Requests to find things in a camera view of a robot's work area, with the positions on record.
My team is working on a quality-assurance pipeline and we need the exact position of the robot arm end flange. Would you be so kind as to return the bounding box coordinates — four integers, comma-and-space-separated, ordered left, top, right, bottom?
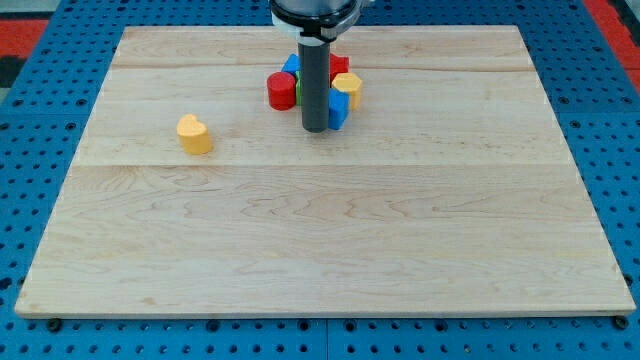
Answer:
268, 0, 375, 46

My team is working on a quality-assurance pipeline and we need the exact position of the blue cube block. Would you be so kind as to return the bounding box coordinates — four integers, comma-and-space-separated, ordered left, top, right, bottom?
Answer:
328, 88, 350, 130

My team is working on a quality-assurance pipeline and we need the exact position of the yellow heart block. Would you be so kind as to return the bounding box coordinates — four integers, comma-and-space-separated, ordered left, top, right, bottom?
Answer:
176, 114, 213, 155

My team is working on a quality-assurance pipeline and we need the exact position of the red cylinder block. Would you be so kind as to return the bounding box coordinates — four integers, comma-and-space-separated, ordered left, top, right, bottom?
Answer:
266, 72, 296, 111

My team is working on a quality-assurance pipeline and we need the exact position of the yellow hexagon block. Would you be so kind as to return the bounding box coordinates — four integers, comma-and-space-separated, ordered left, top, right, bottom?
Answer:
331, 72, 363, 110

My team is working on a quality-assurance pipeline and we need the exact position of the green block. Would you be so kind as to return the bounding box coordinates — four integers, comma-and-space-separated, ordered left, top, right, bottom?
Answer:
295, 71, 302, 106

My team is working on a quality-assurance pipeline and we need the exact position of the red star block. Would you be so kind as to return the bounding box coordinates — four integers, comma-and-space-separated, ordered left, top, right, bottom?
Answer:
329, 53, 350, 81

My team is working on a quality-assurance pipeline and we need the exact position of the blue block behind rod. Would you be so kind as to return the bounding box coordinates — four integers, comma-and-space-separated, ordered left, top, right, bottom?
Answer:
281, 53, 300, 77

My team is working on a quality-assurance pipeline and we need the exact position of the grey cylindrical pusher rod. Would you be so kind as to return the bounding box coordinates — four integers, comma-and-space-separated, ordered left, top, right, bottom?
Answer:
298, 43, 330, 133

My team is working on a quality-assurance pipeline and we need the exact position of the light wooden board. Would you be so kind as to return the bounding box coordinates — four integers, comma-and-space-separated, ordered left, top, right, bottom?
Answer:
15, 25, 636, 319

